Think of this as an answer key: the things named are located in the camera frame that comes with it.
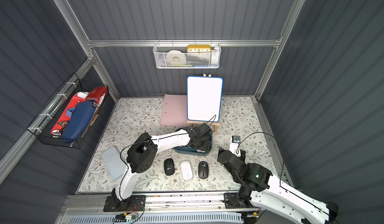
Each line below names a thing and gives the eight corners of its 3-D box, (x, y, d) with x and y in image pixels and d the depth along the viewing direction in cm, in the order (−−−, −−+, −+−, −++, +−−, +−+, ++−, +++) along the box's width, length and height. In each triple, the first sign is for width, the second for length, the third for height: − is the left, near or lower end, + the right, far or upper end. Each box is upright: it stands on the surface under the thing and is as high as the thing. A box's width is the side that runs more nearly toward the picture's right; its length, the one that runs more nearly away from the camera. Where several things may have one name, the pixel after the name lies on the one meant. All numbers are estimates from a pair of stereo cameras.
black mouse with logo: (165, 176, 84) (164, 175, 82) (164, 160, 90) (164, 158, 88) (175, 175, 84) (174, 173, 82) (174, 159, 90) (173, 157, 88)
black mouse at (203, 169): (198, 179, 83) (198, 177, 81) (198, 162, 89) (198, 161, 87) (209, 179, 83) (209, 177, 81) (208, 162, 89) (208, 161, 87)
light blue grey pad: (114, 181, 83) (112, 179, 80) (100, 154, 93) (98, 152, 90) (129, 170, 86) (127, 168, 84) (114, 145, 96) (112, 143, 94)
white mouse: (180, 180, 83) (179, 178, 81) (181, 161, 89) (180, 160, 87) (192, 180, 83) (192, 178, 80) (192, 161, 89) (192, 160, 87)
